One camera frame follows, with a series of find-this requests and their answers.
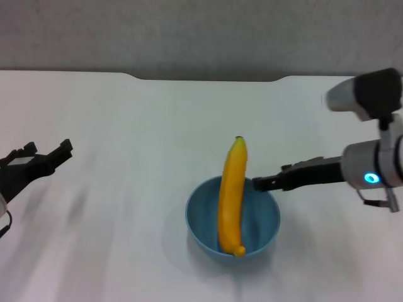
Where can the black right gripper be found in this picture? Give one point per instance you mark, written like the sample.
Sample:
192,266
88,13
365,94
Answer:
315,177

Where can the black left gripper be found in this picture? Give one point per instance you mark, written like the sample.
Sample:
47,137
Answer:
19,176

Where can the blue plastic bowl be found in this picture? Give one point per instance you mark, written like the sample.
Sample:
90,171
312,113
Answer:
261,226

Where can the yellow banana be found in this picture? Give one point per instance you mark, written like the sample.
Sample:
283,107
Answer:
231,195

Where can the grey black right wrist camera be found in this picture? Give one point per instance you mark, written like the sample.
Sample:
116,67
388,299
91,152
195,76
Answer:
365,94

